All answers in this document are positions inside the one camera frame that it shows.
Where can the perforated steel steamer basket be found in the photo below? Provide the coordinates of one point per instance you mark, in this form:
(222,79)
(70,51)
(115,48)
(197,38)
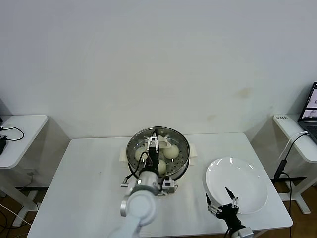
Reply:
(184,163)

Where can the small black device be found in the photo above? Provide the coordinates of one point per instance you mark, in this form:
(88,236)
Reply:
(2,146)

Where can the cream electric cooker pot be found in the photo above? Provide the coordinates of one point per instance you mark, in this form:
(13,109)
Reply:
(194,151)

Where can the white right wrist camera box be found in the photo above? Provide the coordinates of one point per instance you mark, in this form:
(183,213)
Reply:
(245,233)

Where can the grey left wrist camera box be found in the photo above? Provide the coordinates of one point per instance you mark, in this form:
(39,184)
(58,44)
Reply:
(169,185)

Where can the white steamed baozi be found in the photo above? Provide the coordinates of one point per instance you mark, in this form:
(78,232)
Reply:
(171,151)
(138,154)
(162,168)

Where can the white round plate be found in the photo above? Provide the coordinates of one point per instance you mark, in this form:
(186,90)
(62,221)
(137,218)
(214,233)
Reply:
(235,173)

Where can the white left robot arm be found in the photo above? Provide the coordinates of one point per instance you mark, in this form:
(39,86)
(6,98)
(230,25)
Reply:
(141,205)

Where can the white side table with laptop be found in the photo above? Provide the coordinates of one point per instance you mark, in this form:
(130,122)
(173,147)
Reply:
(289,125)

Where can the small paper label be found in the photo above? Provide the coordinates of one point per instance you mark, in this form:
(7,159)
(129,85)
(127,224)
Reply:
(282,118)

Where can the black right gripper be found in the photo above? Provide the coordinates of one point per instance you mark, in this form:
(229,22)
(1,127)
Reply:
(227,214)

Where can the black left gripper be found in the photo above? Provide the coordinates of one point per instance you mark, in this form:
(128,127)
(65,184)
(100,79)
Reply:
(153,161)

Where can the open dark laptop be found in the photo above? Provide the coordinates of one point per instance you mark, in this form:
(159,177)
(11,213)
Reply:
(310,104)

